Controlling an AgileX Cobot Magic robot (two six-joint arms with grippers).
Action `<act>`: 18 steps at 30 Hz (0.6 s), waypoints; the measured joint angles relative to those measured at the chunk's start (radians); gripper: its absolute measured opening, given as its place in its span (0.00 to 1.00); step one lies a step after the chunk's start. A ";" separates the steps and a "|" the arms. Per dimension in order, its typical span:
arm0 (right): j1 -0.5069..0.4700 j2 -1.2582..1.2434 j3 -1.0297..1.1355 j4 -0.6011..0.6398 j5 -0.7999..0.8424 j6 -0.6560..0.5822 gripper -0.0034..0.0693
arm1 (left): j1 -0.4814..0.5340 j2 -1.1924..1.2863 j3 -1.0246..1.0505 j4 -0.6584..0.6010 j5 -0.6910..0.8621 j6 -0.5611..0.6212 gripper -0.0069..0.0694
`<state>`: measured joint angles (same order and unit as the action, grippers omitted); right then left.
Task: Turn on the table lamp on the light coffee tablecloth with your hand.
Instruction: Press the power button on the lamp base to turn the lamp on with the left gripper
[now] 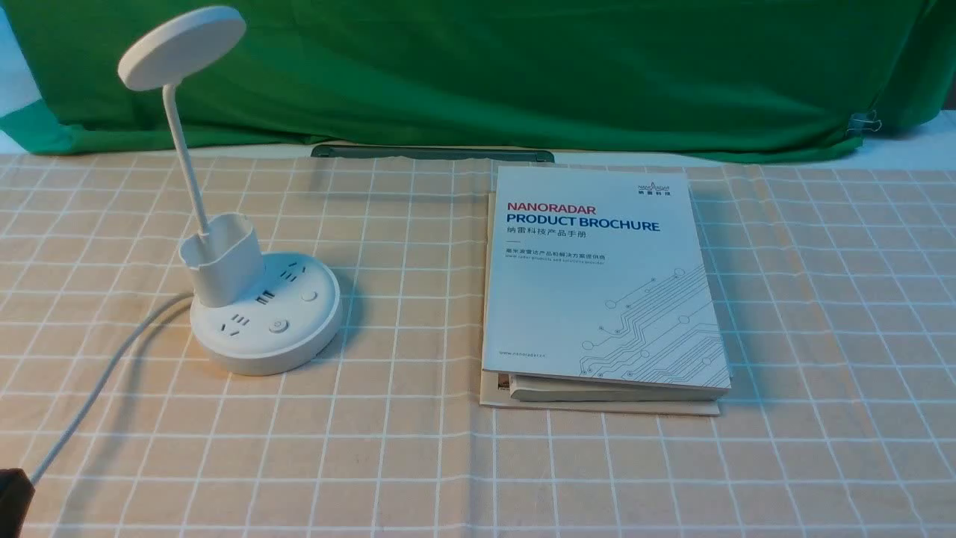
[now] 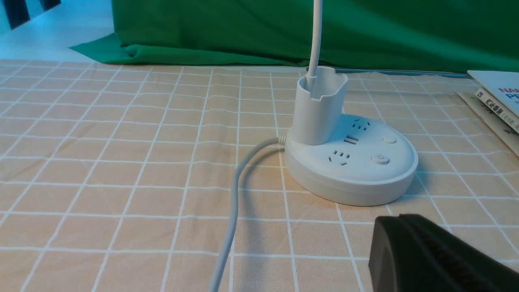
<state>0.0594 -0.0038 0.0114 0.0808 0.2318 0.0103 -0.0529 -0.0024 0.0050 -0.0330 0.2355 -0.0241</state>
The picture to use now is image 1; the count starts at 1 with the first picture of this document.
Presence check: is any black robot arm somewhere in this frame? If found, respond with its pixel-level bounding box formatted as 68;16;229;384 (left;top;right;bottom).
0;468;35;538

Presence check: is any beige book under brochure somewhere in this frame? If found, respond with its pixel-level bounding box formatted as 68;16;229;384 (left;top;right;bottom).
479;193;721;417

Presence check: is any white Nanoradar product brochure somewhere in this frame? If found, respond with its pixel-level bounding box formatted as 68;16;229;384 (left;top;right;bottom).
482;165;732;404

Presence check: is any dark grey bar at table edge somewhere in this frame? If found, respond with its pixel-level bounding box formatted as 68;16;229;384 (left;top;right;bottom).
310;144;556;164

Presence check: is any green backdrop cloth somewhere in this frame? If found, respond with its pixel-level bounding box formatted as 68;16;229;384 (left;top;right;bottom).
0;0;956;164

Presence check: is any beige checkered tablecloth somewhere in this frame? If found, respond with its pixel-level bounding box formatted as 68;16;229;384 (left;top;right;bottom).
22;157;955;537

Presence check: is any metal binder clip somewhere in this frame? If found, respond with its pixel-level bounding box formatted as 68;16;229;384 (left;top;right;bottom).
846;110;882;137

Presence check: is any white lamp power cable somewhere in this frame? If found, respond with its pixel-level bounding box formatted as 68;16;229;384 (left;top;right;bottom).
28;293;196;485

